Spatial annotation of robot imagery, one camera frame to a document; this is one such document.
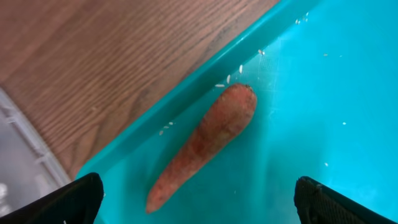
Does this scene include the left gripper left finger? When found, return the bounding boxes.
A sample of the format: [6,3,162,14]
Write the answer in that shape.
[1,172,104,224]

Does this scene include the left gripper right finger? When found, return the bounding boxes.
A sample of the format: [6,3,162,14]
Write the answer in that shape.
[294,176,397,224]

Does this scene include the carrot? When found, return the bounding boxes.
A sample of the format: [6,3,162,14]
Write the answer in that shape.
[146,83,257,213]

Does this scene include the clear plastic bin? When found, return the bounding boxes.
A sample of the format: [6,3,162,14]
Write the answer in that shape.
[0,90,71,217]

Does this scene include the teal tray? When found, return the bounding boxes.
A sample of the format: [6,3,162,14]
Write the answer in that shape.
[80,0,397,223]

